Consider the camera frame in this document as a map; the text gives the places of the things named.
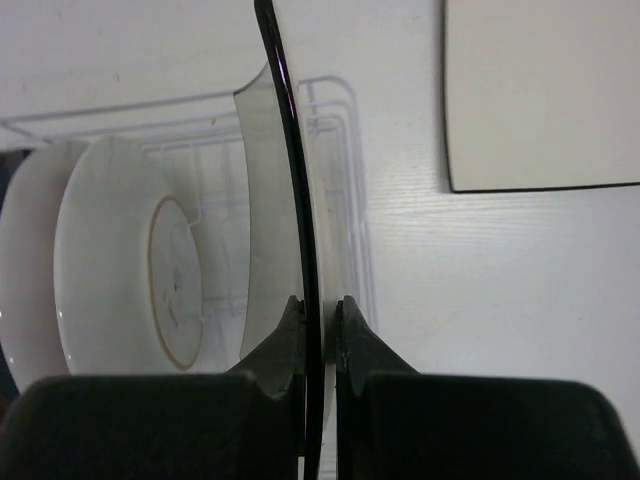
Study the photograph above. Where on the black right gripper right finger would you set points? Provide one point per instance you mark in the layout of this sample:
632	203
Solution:
394	422

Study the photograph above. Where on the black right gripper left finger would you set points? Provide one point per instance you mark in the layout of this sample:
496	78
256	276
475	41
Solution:
245	423

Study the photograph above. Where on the square grey plate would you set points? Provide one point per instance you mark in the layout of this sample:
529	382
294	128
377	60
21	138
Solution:
290	251
541	95

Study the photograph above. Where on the red floral round plate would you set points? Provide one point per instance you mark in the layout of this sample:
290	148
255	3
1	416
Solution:
150	262

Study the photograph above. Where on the white round plate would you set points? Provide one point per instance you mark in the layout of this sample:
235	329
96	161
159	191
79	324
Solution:
30	338

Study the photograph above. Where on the white wire dish rack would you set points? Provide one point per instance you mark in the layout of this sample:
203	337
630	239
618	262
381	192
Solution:
331	139

